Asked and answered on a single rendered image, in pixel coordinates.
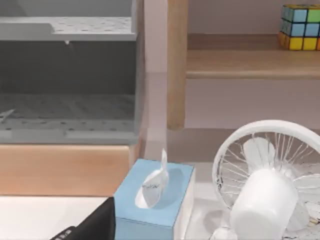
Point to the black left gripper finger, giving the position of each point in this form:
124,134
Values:
100,221

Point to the light blue tissue box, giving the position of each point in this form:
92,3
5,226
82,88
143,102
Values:
155,200

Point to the pale wooden drawer front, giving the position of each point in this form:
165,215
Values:
63,170

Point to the grey pierced drawer inside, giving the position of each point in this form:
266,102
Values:
67,120

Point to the wooden cupboard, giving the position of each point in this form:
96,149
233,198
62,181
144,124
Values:
138,75

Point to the white desk fan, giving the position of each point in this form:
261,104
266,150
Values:
267,187

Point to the wooden open shelf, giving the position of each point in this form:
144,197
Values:
245,62

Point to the multicoloured puzzle cube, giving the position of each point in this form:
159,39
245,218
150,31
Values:
301,27

